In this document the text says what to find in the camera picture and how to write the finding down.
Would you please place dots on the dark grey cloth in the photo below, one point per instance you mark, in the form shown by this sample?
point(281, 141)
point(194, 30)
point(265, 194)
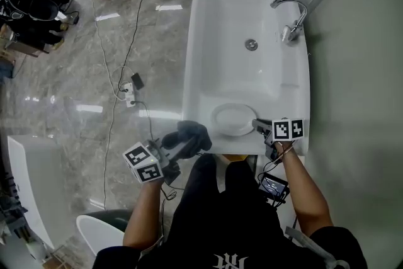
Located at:
point(189, 132)

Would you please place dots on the yellow waste bin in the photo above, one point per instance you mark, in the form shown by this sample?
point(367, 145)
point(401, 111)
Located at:
point(236, 158)

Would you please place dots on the person's left forearm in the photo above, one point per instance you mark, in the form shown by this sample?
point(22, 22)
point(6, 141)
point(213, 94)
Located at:
point(141, 217)

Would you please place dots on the small screen device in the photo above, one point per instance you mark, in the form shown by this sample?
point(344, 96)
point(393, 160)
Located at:
point(272, 185)

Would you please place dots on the chrome sink drain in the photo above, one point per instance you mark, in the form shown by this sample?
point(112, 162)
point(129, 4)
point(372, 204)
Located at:
point(251, 44)

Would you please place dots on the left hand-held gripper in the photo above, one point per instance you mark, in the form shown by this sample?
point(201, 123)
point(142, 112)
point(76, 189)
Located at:
point(143, 162)

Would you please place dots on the wooden cabinet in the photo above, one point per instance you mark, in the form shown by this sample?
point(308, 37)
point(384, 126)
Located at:
point(25, 48)

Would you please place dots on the white plate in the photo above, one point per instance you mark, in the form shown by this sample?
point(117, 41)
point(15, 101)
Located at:
point(231, 118)

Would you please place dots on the white power strip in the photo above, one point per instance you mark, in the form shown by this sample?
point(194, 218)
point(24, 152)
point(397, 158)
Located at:
point(129, 95)

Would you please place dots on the black chair with bags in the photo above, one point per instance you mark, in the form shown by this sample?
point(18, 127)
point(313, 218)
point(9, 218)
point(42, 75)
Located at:
point(34, 15)

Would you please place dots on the person's black shirt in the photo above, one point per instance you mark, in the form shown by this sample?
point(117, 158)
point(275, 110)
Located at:
point(226, 223)

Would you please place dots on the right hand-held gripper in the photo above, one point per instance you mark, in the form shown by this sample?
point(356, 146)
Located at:
point(288, 129)

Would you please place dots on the chrome faucet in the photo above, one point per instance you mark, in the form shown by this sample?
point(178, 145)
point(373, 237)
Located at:
point(300, 17)

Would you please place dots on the black phone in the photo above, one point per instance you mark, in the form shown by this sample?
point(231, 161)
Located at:
point(137, 81)

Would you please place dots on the person's right forearm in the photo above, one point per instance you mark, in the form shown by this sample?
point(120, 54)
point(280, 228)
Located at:
point(305, 198)

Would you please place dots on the white rectangular sink basin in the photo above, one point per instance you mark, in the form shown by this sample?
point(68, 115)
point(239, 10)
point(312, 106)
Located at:
point(233, 25)

